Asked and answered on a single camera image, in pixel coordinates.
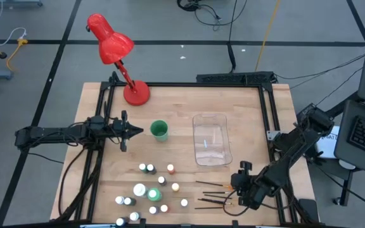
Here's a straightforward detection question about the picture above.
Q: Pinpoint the silver arm base bracket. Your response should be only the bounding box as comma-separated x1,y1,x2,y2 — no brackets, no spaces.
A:
266,129,281,142

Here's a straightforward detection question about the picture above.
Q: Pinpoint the black flat pad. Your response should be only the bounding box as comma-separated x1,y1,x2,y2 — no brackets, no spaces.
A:
298,198,319,222

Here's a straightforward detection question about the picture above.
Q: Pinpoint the red desk lamp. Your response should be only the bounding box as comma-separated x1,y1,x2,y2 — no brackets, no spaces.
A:
86,13,151,106

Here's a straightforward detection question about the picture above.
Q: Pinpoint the black floor cable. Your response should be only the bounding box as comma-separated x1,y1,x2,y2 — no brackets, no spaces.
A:
27,153,65,165
315,66,364,107
315,164,365,212
273,53,365,80

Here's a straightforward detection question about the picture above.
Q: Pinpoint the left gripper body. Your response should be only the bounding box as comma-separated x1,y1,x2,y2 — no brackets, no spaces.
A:
110,110,128,152

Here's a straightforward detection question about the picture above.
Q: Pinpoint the yellow hanging cable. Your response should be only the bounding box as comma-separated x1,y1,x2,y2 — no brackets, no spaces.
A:
254,0,281,72

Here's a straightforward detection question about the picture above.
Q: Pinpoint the grey laptop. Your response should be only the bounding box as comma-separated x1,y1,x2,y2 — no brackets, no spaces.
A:
333,36,365,181

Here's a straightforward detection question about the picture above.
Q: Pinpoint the yellow floor cable with plug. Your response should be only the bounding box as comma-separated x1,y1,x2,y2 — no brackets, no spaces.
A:
6,37,30,72

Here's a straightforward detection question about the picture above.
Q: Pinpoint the black perforated box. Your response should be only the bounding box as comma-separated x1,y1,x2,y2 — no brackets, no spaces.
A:
196,71,277,85

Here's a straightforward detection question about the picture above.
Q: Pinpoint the large white paint bottle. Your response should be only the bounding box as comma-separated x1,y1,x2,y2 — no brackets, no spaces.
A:
132,182,148,198

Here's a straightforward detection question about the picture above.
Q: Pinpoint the silver bar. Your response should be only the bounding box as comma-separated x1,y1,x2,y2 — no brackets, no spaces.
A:
79,223,117,228

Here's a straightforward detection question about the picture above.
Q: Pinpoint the white round disc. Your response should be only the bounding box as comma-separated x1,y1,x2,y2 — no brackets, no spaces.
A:
338,159,357,170

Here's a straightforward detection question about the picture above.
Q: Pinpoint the white printed box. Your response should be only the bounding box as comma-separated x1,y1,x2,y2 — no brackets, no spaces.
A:
316,125,341,159

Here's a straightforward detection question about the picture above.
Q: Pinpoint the green plastic cup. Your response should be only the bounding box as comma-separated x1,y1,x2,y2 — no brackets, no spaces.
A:
150,119,170,143

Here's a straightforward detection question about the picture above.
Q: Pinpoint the clear plastic bin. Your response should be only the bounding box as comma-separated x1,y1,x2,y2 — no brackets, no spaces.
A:
192,113,233,167

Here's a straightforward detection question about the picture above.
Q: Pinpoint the black hanging cable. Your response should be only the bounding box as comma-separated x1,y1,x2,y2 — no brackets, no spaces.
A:
228,0,238,73

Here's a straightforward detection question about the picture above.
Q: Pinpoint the large green paint bottle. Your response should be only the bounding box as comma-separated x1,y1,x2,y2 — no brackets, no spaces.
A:
146,187,163,203

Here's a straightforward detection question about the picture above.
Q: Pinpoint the black cable coil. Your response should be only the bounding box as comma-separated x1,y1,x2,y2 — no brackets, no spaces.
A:
176,0,248,32

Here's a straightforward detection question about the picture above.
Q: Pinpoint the thin black paintbrush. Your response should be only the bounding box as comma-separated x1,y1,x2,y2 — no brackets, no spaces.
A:
197,198,233,206
203,193,234,201

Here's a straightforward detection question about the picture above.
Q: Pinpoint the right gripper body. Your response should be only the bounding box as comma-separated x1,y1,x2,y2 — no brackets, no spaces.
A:
238,160,266,210

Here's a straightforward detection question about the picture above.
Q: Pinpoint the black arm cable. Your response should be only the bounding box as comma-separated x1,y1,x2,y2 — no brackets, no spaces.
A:
57,147,87,219

